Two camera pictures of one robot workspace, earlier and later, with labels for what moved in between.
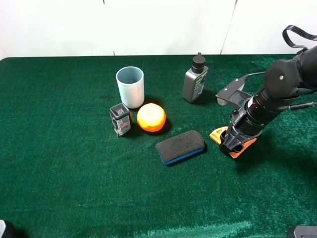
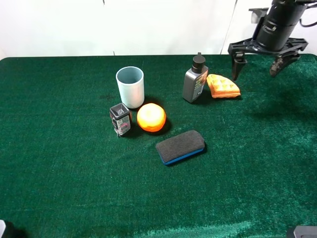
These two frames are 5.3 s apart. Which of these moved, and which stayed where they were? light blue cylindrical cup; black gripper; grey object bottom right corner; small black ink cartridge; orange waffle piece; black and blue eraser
Moved: orange waffle piece; black gripper
Stayed: light blue cylindrical cup; grey object bottom right corner; small black ink cartridge; black and blue eraser
